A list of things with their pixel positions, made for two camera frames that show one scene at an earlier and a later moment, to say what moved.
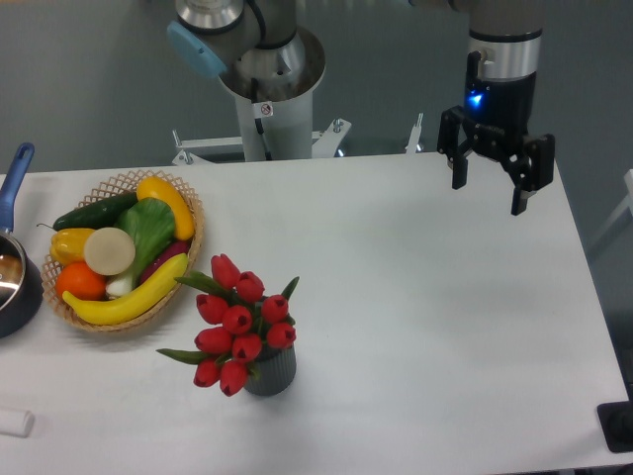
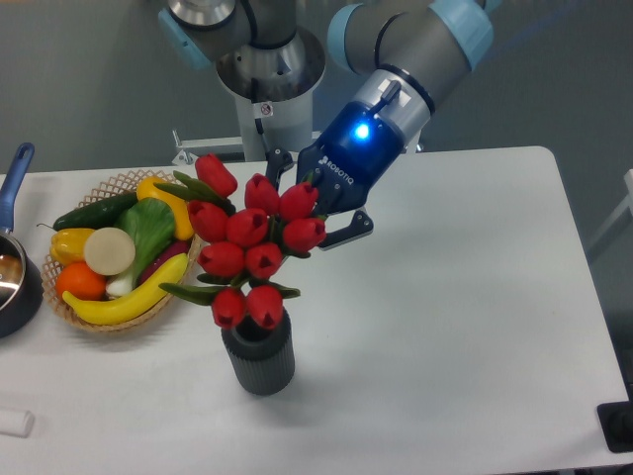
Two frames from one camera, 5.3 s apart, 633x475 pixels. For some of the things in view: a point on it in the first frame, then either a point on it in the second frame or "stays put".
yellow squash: x=155 y=187 stays put
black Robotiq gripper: x=498 y=112 to x=353 y=153
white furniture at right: x=626 y=204 stays put
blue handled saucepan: x=22 y=286 stays put
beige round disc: x=109 y=250 stays put
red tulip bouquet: x=238 y=324 to x=245 y=241
